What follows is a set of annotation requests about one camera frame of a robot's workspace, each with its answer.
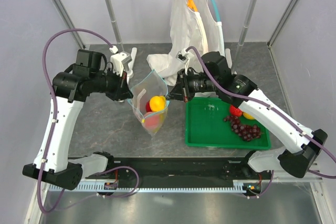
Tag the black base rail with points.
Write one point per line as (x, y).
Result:
(180, 171)

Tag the white garment on teal hanger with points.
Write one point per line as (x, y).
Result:
(213, 29)

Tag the peach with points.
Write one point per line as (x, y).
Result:
(151, 121)

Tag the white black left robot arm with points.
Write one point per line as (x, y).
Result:
(91, 73)

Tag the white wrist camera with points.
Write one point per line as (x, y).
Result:
(183, 56)
(120, 61)

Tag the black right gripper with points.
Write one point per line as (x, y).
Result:
(178, 92)

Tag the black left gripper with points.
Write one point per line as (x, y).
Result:
(125, 92)

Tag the orange fruit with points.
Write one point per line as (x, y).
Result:
(157, 103)

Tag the purple grape bunch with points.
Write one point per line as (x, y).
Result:
(246, 132)

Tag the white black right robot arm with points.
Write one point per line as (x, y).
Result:
(211, 73)

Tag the red strawberry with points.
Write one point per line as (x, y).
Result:
(235, 111)

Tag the clear zip top bag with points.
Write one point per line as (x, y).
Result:
(151, 85)

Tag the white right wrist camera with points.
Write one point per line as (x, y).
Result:
(183, 56)

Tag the small yellow fruit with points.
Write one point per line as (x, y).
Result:
(248, 116)

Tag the red apple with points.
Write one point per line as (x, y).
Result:
(147, 107)

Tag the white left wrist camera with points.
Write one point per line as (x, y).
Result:
(120, 61)

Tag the light blue cable duct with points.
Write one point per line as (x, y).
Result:
(101, 186)

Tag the white garment on orange hanger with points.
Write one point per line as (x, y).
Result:
(186, 29)

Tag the green plastic tray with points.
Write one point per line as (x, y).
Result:
(205, 126)

